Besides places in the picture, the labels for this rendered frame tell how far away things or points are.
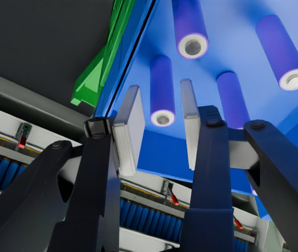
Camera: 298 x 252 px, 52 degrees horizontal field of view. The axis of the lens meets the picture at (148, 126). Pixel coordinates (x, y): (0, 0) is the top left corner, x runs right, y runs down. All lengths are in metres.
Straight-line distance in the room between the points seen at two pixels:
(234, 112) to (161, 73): 0.06
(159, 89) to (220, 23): 0.07
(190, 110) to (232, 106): 0.09
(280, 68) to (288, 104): 0.12
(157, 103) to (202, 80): 0.07
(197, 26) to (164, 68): 0.07
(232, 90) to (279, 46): 0.05
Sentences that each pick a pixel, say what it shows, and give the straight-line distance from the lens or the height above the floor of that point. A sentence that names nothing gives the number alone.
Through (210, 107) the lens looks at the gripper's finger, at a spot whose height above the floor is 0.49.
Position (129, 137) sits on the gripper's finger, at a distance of 0.15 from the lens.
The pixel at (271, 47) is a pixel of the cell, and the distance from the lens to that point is 0.22.
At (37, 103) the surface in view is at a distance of 0.86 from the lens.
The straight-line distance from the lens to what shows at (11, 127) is 0.78.
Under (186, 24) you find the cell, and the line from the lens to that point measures 0.18.
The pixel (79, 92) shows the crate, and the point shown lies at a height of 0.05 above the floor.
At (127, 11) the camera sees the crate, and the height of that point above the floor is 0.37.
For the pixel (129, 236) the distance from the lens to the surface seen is 0.79.
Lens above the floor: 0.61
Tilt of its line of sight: 42 degrees down
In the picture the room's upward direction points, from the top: 180 degrees counter-clockwise
